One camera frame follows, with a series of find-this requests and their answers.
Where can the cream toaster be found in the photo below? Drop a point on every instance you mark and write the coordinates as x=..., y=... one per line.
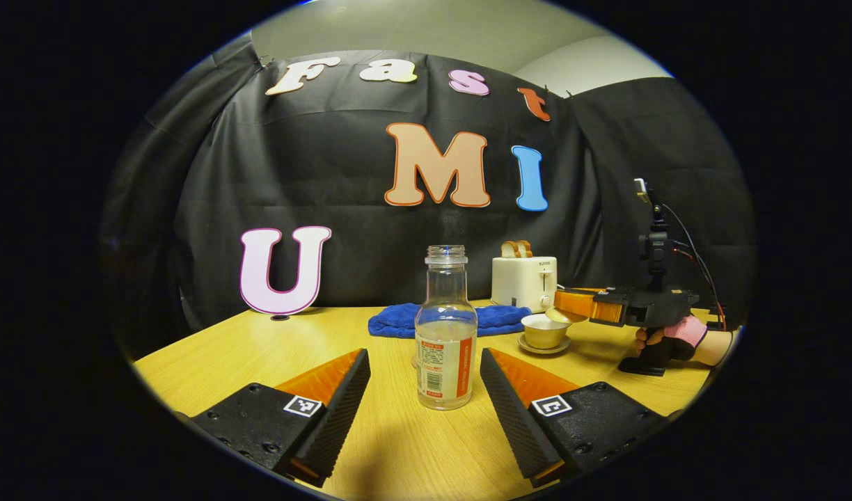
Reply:
x=520, y=282

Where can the cream saucer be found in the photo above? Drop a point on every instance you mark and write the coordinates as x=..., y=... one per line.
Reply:
x=530, y=347

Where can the blue towel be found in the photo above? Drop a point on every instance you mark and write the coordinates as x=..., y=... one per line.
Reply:
x=398, y=321

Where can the black backdrop cloth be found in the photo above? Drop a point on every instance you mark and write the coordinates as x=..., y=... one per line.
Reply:
x=328, y=181

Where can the toast slice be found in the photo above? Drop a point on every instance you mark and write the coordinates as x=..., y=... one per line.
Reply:
x=524, y=249
x=509, y=250

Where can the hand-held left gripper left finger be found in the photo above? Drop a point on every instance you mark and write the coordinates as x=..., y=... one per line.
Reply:
x=339, y=410

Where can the cream teacup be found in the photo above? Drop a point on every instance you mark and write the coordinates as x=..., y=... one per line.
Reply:
x=544, y=335

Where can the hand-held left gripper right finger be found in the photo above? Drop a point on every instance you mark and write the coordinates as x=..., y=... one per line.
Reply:
x=513, y=417

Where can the cream teacup lid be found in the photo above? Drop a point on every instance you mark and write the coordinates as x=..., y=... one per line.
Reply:
x=562, y=315

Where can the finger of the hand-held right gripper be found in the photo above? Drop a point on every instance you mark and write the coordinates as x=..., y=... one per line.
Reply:
x=572, y=304

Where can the clear water bottle orange label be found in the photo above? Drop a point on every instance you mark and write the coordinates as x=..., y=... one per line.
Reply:
x=445, y=334

